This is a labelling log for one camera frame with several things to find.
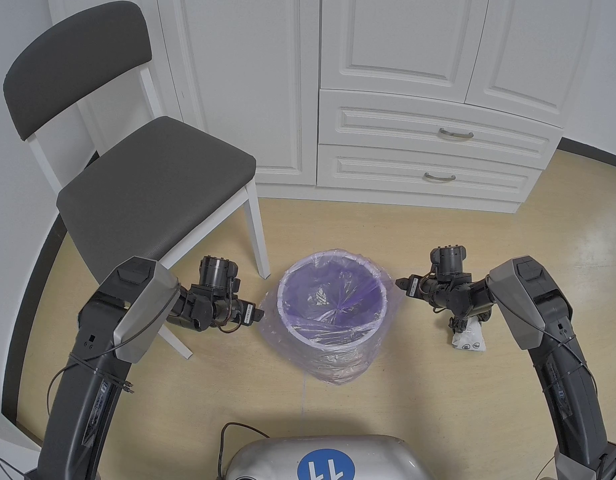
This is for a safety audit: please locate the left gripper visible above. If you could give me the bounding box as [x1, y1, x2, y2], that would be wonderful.
[213, 300, 253, 327]

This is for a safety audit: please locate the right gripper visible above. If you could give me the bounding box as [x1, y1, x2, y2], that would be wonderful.
[408, 274, 441, 301]

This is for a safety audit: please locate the white printed wrapper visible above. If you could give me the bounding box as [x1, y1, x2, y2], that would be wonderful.
[450, 318, 488, 353]

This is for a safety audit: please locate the purple plastic bag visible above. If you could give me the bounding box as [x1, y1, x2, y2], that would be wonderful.
[260, 249, 401, 385]

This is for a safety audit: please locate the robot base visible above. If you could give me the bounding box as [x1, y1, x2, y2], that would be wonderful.
[223, 434, 434, 480]

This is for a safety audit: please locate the white trash bin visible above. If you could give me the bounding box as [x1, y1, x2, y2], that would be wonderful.
[278, 252, 389, 384]

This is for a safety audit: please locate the white wardrobe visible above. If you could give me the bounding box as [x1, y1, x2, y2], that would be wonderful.
[44, 0, 596, 215]

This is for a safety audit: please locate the grey and white chair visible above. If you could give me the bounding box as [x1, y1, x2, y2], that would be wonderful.
[3, 0, 271, 360]

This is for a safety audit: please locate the black cable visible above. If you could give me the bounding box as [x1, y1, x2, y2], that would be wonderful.
[217, 422, 271, 479]

